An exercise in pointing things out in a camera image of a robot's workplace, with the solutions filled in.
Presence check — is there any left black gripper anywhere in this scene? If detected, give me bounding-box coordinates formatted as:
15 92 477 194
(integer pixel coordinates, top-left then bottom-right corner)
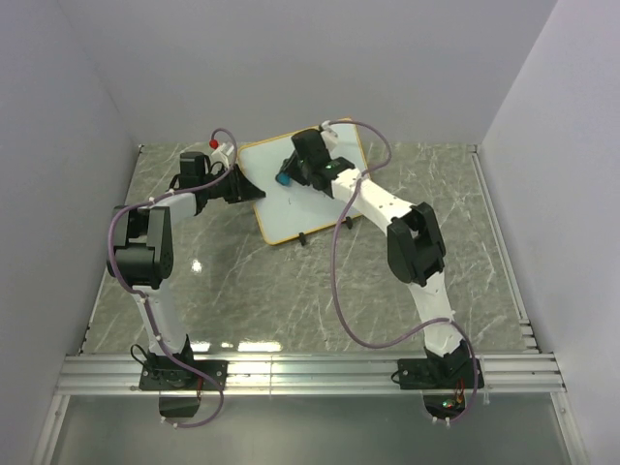
201 165 265 205

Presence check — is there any blue whiteboard eraser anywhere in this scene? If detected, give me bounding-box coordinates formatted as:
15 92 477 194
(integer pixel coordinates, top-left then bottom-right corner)
276 172 291 186

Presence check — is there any yellow framed whiteboard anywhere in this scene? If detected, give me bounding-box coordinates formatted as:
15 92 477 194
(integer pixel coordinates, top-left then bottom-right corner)
237 133 344 245

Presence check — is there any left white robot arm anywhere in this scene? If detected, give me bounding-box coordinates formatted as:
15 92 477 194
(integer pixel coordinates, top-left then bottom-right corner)
108 143 266 389

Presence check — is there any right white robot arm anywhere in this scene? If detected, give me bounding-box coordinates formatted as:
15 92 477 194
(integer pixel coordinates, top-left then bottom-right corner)
276 123 475 388

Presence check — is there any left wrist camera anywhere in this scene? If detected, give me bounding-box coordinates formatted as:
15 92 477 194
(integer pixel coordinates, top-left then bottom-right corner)
208 139 237 170

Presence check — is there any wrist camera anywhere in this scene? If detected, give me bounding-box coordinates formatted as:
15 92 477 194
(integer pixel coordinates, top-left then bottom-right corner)
319 120 339 151
208 139 237 170

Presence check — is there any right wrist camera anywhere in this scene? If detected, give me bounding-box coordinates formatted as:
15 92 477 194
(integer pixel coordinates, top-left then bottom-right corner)
319 120 339 151

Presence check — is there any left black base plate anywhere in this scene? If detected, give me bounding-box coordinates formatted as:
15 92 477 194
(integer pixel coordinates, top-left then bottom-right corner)
139 356 229 391

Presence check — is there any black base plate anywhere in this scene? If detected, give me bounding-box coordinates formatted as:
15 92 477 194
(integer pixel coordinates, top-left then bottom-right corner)
139 356 229 391
390 358 474 390

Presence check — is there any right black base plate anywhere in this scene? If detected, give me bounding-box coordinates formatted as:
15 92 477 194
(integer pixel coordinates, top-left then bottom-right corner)
390 358 474 390

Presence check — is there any aluminium mounting rail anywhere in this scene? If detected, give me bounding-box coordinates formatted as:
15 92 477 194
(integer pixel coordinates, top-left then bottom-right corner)
55 353 566 396

